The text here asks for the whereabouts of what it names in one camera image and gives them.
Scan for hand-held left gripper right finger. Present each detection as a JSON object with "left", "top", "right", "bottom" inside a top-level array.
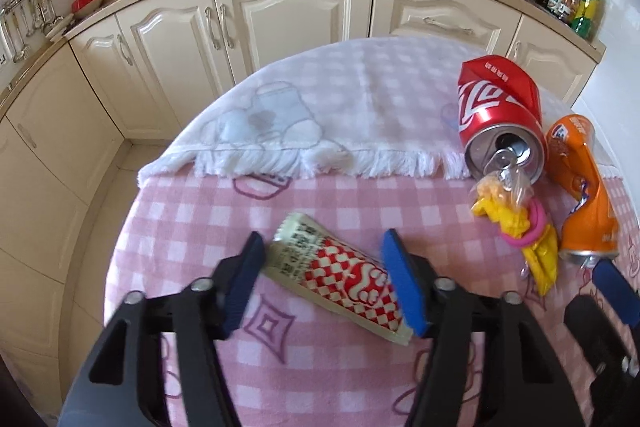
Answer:
[{"left": 380, "top": 228, "right": 586, "bottom": 427}]

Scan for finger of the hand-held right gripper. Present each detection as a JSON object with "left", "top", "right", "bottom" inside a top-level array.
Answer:
[
  {"left": 592, "top": 259, "right": 640, "bottom": 329},
  {"left": 564, "top": 294, "right": 640, "bottom": 427}
]

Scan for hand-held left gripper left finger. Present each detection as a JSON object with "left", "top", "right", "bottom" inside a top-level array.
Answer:
[{"left": 57, "top": 231, "right": 268, "bottom": 427}]

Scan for red-white checkered snack packet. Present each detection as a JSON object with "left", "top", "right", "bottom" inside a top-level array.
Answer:
[{"left": 262, "top": 213, "right": 416, "bottom": 348}]

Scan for crushed orange soda can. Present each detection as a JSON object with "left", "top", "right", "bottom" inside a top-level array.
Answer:
[{"left": 544, "top": 114, "right": 621, "bottom": 269}]

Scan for yellow crumpled wrapper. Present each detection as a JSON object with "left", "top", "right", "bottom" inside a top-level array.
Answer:
[{"left": 470, "top": 171, "right": 560, "bottom": 297}]

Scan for pink checkered fringed blanket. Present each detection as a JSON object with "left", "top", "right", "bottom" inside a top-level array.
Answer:
[{"left": 102, "top": 38, "right": 640, "bottom": 427}]

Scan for red soda can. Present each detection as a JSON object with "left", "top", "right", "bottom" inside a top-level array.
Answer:
[{"left": 457, "top": 55, "right": 547, "bottom": 185}]

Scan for white dishes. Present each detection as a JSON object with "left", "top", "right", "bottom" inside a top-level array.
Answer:
[{"left": 45, "top": 14, "right": 77, "bottom": 40}]

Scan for red bowl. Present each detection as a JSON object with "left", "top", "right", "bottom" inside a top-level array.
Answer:
[{"left": 70, "top": 0, "right": 106, "bottom": 20}]

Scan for pink hair tie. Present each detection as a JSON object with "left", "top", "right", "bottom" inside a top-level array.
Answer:
[{"left": 502, "top": 199, "right": 547, "bottom": 249}]

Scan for utensil rail with hanging utensils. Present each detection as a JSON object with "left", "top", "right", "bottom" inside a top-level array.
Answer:
[{"left": 0, "top": 0, "right": 67, "bottom": 64}]

